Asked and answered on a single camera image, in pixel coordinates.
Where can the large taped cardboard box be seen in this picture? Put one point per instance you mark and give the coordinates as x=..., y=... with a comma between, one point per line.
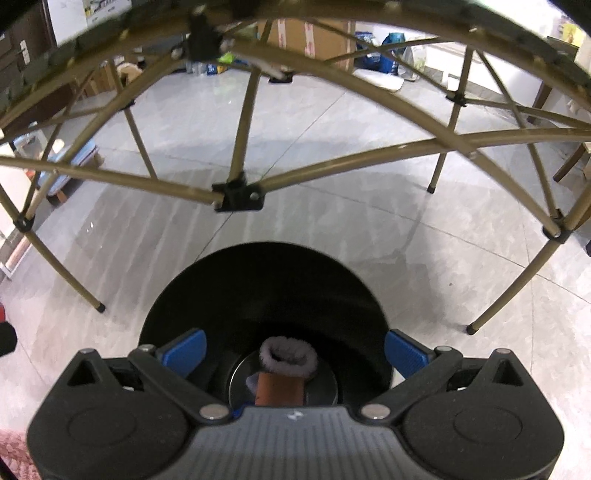
x=318, y=39

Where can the tan slatted folding table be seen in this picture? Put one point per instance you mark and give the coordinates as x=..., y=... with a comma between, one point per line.
x=242, y=134

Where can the white flat board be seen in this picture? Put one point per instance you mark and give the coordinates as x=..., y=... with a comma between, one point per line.
x=378, y=79

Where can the pink and cream sponge block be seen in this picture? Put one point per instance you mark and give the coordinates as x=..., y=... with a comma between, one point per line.
x=279, y=390

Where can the blue plastic bag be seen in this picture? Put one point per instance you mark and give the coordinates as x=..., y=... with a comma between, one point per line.
x=369, y=53
x=393, y=46

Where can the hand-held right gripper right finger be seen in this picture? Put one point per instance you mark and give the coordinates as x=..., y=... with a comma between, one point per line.
x=406, y=353

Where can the pink fluffy fabric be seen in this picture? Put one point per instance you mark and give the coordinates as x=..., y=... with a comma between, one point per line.
x=11, y=454

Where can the purple knit cloth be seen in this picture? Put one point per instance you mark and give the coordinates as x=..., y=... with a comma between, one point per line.
x=252, y=382

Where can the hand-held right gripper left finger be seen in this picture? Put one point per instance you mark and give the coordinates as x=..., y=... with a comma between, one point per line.
x=184, y=353

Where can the black round bin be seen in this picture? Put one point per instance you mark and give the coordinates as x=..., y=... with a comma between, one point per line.
x=268, y=286

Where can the dark brown door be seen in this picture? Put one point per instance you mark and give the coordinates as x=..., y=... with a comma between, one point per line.
x=27, y=64

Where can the dark wooden chair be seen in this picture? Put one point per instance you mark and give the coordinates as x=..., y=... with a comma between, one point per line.
x=572, y=161

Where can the blue pet feeder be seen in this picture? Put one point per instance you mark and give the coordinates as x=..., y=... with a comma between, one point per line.
x=74, y=161

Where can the green snack bag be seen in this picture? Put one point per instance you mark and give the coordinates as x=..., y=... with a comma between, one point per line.
x=226, y=58

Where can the dark wooden side table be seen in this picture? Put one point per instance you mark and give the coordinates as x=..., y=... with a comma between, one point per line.
x=541, y=99

